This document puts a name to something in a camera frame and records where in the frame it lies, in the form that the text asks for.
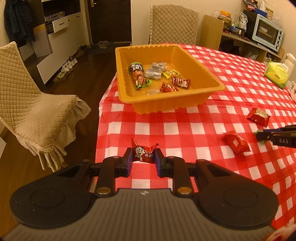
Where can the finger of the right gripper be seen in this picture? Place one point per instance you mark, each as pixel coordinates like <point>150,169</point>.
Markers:
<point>267,135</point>

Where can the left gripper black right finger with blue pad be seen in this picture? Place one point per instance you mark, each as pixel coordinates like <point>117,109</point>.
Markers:
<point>179,171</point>

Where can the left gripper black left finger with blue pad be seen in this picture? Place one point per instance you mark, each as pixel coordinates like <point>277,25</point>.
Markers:
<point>110,169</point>

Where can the red cartoon face snack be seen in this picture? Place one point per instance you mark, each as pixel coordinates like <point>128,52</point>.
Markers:
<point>142,153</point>

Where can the clear beige candy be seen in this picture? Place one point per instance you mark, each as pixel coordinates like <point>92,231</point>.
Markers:
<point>152,92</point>

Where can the shiny red orange snack pack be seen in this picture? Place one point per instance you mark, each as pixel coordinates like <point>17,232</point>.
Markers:
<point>165,87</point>

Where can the small dark red candy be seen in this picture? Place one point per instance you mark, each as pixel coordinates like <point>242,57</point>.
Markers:
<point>180,82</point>

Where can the long orange green snack pack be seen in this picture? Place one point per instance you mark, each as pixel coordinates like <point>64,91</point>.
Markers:
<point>140,80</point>

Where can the yellow green candy pack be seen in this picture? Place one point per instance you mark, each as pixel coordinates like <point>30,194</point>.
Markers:
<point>169,73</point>

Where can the silver clear snack packet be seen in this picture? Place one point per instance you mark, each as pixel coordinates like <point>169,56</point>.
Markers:
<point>155,71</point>

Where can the dark blue green snack pack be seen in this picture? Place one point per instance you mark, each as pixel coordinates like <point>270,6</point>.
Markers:
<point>135,66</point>

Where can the red pillow snack pack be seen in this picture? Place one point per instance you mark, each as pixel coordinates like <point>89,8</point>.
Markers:
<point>236,143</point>

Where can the red white checkered tablecloth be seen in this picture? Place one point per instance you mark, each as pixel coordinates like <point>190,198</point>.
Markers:
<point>198,132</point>

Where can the white mug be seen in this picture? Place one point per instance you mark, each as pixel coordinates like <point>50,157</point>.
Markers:
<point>292,90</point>

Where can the green tissue pack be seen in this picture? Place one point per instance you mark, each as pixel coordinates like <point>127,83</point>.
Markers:
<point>277,73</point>

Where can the white thermos bottle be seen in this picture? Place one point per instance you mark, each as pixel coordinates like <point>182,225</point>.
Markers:
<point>289,62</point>

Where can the beige quilted chair left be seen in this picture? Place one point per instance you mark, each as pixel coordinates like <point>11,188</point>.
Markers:
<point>43,123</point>

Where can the beige quilted chair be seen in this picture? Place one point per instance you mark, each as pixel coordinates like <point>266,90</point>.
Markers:
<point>43,123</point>
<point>171,23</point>

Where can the orange plastic tray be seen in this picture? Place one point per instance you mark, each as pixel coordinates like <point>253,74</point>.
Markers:
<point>162,77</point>

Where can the light blue toaster oven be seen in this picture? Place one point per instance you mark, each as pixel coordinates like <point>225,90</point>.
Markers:
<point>267,33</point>

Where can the shoes on floor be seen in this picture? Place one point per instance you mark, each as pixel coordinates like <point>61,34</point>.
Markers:
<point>66,69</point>

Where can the wooden shelf unit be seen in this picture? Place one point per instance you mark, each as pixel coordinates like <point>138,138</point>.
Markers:
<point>212,36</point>

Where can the glass jar orange lid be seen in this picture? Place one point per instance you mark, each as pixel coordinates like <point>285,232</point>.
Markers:
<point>226,18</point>

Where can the beige quilted chair far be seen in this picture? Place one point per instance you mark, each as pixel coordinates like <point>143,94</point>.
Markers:
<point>171,23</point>

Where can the dark entrance door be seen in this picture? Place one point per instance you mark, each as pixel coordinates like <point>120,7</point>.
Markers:
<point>110,20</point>

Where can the white cabinet with drawer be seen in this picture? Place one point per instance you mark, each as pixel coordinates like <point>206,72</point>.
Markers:
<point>58,31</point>

